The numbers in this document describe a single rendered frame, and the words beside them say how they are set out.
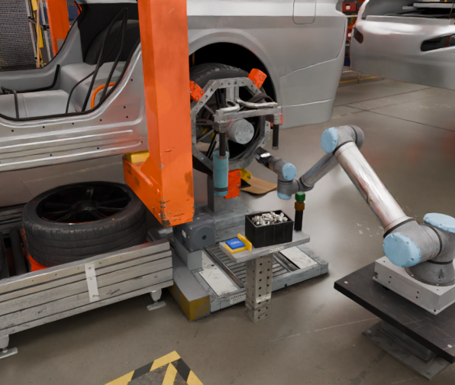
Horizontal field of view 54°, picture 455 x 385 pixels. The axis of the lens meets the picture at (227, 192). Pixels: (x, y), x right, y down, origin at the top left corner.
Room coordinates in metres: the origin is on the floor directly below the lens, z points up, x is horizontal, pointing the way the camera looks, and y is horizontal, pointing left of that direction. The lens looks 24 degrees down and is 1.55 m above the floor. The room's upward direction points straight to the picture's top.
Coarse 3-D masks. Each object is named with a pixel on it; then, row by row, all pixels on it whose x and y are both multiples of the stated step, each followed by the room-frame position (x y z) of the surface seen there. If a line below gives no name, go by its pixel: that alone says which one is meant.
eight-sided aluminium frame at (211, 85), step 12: (216, 84) 2.49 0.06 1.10; (228, 84) 2.54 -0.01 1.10; (240, 84) 2.56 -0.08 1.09; (252, 84) 2.60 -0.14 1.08; (204, 96) 2.45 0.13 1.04; (192, 108) 2.42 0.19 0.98; (192, 120) 2.43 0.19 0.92; (264, 120) 2.65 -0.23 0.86; (192, 132) 2.42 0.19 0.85; (264, 132) 2.65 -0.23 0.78; (192, 144) 2.42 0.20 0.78; (252, 144) 2.67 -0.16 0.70; (264, 144) 2.65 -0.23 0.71; (204, 156) 2.45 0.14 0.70; (252, 156) 2.61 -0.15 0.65; (228, 168) 2.53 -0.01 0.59
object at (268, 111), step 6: (264, 108) 2.44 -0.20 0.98; (270, 108) 2.44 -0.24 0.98; (276, 108) 2.45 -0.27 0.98; (228, 114) 2.32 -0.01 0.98; (234, 114) 2.33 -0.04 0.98; (240, 114) 2.35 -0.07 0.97; (246, 114) 2.36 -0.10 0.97; (252, 114) 2.38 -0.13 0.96; (258, 114) 2.40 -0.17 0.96; (264, 114) 2.42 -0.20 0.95; (216, 120) 2.28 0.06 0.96; (222, 120) 2.29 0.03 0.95
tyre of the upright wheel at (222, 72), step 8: (200, 64) 2.76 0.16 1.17; (208, 64) 2.72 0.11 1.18; (216, 64) 2.71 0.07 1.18; (224, 64) 2.78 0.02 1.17; (192, 72) 2.65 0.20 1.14; (200, 72) 2.60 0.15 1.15; (208, 72) 2.57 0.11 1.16; (216, 72) 2.58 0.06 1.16; (224, 72) 2.61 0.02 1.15; (232, 72) 2.63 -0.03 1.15; (240, 72) 2.66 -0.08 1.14; (192, 80) 2.55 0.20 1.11; (200, 80) 2.54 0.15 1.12; (208, 80) 2.56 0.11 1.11; (192, 160) 2.51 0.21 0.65; (200, 168) 2.53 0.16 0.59
